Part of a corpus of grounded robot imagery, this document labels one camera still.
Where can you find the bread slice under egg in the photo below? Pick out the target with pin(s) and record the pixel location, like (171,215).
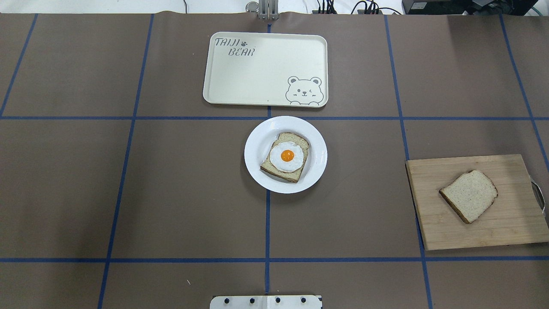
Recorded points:
(293,177)

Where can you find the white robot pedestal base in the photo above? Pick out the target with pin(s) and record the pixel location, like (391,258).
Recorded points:
(267,302)

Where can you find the white round plate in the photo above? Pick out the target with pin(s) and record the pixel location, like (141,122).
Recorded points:
(265,134)

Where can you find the cream bear serving tray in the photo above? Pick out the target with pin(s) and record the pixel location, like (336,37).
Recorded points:
(267,69)

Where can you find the bread slice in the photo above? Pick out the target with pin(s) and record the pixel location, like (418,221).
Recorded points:
(470,195)
(293,177)

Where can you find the aluminium frame post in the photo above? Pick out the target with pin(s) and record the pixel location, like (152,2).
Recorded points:
(268,10)

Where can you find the small metal cylinder weight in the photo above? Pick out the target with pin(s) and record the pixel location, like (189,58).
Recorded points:
(252,6)

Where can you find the wooden cutting board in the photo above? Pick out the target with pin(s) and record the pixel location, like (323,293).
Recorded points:
(515,217)

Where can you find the fried egg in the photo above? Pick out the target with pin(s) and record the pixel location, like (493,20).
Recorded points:
(287,156)

